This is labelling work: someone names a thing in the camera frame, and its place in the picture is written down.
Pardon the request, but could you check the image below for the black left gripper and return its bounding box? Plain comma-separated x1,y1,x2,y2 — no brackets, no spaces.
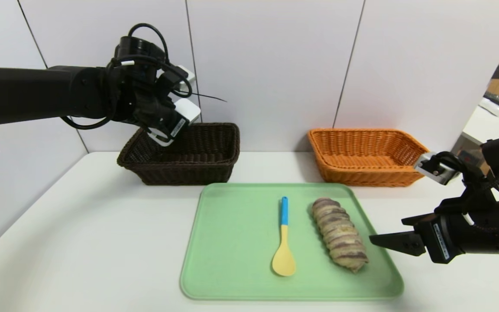
155,109,190,140

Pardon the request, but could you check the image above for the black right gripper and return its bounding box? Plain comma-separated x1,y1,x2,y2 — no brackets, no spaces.
369,201,499,264

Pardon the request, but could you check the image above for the white rectangular case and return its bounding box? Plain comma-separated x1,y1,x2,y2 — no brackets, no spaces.
148,99,201,147

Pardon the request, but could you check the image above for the twisted purple swirl bread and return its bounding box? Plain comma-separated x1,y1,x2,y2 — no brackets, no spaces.
311,198,369,273

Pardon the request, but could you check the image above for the yellow spoon with blue handle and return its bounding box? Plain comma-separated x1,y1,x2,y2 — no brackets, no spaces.
272,196,296,276

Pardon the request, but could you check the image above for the dark brown wicker basket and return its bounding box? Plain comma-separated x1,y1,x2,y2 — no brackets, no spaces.
117,123,240,186

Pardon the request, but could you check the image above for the orange wicker basket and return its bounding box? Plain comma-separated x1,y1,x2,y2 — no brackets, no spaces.
307,128,432,188

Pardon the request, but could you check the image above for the white side table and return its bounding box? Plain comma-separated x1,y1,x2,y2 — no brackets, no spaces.
461,99,499,148

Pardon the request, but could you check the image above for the light green plastic tray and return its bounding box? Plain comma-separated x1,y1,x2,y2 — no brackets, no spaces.
179,182,404,301

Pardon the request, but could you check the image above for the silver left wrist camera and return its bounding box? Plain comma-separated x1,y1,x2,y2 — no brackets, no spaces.
175,65,197,94

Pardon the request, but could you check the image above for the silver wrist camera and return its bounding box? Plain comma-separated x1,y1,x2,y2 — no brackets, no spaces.
175,65,197,94
414,152,458,185

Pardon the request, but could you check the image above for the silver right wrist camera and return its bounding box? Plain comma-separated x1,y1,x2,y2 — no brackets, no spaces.
414,152,458,185

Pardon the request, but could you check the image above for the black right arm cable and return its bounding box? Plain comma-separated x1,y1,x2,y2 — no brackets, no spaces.
431,152,499,195

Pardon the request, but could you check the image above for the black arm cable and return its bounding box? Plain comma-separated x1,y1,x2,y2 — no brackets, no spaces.
431,152,499,195
61,23,194,130

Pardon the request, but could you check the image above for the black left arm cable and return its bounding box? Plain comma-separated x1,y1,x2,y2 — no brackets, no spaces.
61,23,194,130

